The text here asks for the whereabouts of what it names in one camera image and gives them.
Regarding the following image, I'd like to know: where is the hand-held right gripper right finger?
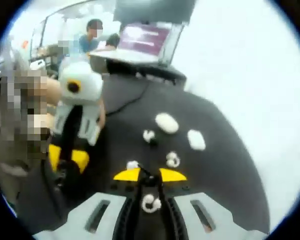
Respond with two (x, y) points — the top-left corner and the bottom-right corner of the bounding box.
(157, 167), (270, 240)

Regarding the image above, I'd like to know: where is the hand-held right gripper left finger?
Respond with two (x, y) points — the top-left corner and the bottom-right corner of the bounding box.
(32, 167), (142, 240)

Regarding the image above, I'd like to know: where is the white clip earphone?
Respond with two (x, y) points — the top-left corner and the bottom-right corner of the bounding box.
(165, 151), (181, 168)

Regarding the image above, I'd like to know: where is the white oval charging case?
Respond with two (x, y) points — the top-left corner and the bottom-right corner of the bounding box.
(154, 112), (179, 135)

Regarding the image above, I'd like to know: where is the white rounded rectangular charging case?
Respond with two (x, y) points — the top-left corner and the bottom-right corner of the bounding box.
(187, 129), (206, 151)

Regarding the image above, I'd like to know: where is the person's left hand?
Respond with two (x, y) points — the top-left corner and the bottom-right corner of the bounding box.
(46, 77), (63, 127)

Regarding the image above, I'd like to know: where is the laptop with purple screen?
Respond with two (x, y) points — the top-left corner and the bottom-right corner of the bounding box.
(89, 21), (186, 67)

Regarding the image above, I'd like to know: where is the black keyboard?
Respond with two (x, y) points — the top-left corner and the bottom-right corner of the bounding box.
(89, 56), (187, 87)

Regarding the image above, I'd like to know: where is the black monitor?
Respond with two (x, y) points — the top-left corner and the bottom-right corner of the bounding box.
(114, 0), (195, 22)

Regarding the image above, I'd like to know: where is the black cable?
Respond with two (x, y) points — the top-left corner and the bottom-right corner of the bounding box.
(104, 81), (152, 116)

